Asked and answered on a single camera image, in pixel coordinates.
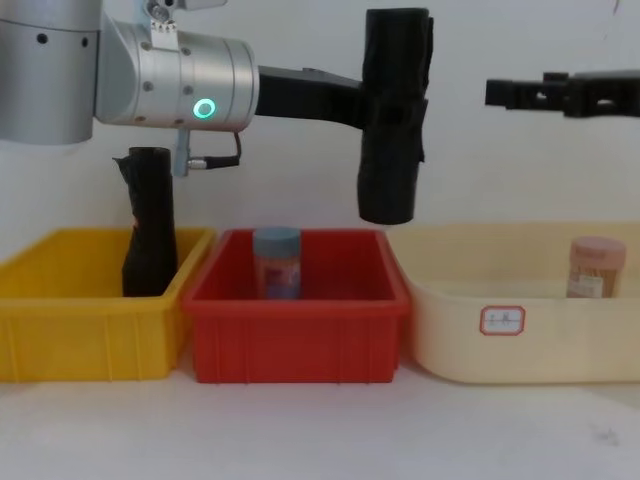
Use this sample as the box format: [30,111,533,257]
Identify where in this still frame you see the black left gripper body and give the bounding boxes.
[256,65,335,125]

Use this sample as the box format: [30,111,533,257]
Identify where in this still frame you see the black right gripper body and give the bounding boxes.
[563,69,640,120]

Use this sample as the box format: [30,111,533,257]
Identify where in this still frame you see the clear jar grey-blue lid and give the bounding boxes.
[252,226,303,302]

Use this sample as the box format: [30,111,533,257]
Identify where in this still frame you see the clear jar pink lid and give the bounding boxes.
[565,236,628,300]

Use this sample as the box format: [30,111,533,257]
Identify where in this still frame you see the white label red border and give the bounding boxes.
[480,305,527,336]

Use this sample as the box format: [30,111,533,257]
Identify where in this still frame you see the red plastic bin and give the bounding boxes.
[180,228,413,386]

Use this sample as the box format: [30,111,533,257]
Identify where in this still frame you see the cream plastic bin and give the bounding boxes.
[383,221,640,386]

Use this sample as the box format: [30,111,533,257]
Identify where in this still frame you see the yellow plastic bin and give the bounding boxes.
[0,227,218,384]

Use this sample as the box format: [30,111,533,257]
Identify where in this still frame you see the thin dark cable silver plug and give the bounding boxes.
[172,128,242,178]

